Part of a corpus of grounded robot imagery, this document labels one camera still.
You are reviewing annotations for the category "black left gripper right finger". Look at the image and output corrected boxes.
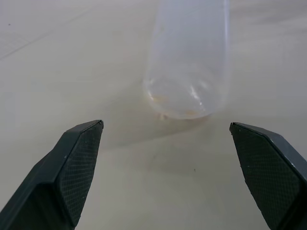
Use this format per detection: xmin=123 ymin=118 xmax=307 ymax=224
xmin=229 ymin=122 xmax=307 ymax=230

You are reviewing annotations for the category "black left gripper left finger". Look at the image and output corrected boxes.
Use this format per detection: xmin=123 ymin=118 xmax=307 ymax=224
xmin=0 ymin=119 xmax=105 ymax=230

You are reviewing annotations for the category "small clear plastic bottle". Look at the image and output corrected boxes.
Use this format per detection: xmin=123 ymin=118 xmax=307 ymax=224
xmin=142 ymin=0 xmax=232 ymax=120

